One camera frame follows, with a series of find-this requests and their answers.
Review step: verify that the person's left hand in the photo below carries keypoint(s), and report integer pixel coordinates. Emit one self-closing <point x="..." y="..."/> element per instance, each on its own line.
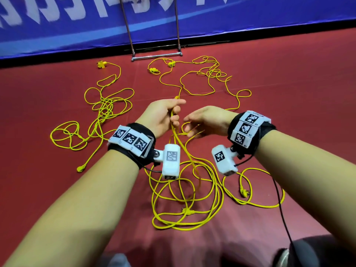
<point x="158" y="116"/>

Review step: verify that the person's right hand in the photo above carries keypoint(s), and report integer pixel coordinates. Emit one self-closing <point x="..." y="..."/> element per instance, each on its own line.
<point x="214" y="120"/>

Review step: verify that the metal rack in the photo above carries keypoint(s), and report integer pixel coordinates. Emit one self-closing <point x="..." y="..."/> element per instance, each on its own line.
<point x="157" y="55"/>

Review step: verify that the person's right forearm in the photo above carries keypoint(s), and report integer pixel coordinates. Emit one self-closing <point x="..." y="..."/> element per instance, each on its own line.
<point x="317" y="180"/>

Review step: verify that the person's left forearm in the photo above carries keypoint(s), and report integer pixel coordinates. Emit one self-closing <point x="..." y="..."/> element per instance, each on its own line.
<point x="72" y="214"/>

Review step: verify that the black marker wristband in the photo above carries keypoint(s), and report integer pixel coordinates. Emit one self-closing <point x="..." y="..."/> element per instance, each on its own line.
<point x="131" y="141"/>
<point x="250" y="130"/>

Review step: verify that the blue banner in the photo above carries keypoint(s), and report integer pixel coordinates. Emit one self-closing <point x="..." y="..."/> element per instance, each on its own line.
<point x="267" y="13"/>

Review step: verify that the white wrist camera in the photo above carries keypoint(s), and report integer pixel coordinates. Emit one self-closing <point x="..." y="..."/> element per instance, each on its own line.
<point x="223" y="159"/>
<point x="171" y="161"/>

